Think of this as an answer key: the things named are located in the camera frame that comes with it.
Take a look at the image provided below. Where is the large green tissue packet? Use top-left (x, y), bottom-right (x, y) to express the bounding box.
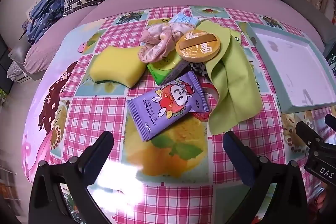
top-left (146, 52), bottom-right (190, 85)

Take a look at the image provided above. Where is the blue plaid clothing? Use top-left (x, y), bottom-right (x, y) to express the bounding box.
top-left (26, 0), bottom-right (66, 45)

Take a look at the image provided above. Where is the clear plastic bag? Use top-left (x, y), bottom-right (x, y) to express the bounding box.
top-left (7, 61), bottom-right (32, 83)

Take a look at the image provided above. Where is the dark cabinet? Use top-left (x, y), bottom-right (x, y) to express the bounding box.
top-left (0, 35), bottom-right (13, 93)

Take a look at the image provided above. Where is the pink frilly scrunchie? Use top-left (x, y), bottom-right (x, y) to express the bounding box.
top-left (138, 23), bottom-right (196, 64)

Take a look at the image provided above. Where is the leopard print cloth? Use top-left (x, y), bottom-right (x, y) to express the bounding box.
top-left (190, 63), bottom-right (210, 77)

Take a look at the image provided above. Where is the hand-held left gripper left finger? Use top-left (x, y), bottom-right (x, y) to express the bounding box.
top-left (28, 131), bottom-right (114, 224)

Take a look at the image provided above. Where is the red ring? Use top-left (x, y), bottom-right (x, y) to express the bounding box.
top-left (201, 82), bottom-right (219, 94)

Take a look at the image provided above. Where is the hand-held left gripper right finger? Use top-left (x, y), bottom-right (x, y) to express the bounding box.
top-left (223, 131), bottom-right (308, 224)

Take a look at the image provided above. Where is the person's right hand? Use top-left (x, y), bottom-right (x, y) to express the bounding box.
top-left (315, 186), bottom-right (336, 215)

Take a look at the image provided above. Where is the blue face mask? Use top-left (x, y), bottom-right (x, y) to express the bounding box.
top-left (168, 7), bottom-right (201, 30)

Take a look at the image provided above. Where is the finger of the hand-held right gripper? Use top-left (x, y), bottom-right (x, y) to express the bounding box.
top-left (295, 121), bottom-right (323, 154)
top-left (325, 114), bottom-right (336, 132)

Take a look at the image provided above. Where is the printed plaid tablecloth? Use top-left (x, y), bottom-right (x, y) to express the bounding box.
top-left (22, 5), bottom-right (336, 224)

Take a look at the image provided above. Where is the green cloth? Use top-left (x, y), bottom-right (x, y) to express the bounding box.
top-left (196, 20), bottom-right (263, 135)

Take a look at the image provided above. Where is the purple wet wipes packet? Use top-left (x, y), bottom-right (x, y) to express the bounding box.
top-left (126, 72), bottom-right (210, 142)

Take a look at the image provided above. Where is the yellow sponge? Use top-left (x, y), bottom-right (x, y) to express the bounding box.
top-left (89, 46), bottom-right (147, 88)

